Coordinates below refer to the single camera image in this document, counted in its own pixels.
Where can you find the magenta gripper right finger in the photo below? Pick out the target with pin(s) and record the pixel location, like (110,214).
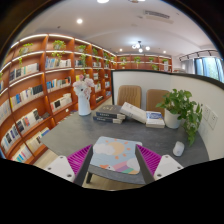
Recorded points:
(154,166)

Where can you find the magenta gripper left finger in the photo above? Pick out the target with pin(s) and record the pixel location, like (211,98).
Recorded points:
(74,167)

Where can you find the white computer mouse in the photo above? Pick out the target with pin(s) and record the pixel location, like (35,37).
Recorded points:
(178,148)

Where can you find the blue white book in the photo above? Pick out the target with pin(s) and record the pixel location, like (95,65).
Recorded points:
(154,119)

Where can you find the dark book bottom of stack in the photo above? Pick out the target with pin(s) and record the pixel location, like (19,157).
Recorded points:
(109,120)

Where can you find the dark book of stack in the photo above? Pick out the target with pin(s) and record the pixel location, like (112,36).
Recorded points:
(111,111)
(109,120)

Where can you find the white leaning book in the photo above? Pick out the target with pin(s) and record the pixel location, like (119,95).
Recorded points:
(133,112)

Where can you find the green plant in white pot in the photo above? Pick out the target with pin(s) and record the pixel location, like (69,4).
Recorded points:
(178,102)

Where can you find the dark book top of stack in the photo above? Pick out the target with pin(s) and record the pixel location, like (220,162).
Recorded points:
(111,111)

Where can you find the right tan chair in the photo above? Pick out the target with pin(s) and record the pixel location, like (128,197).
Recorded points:
(153,97)

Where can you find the tan chair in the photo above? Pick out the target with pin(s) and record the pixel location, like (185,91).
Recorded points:
(130,94)
(153,97)

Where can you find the white partition panel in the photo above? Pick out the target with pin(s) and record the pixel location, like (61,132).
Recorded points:
(206,91)

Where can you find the left tan chair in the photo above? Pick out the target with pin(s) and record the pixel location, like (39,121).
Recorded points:
(130,94)

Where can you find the white vase with flowers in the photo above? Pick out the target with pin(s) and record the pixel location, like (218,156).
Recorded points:
(83,88)

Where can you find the orange wooden bookshelf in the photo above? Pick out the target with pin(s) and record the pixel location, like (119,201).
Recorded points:
(36,89)

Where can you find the ceiling chandelier lamp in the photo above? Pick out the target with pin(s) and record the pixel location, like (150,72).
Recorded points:
(140,47)

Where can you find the white wall sockets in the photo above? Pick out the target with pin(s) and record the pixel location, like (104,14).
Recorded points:
(210,116)

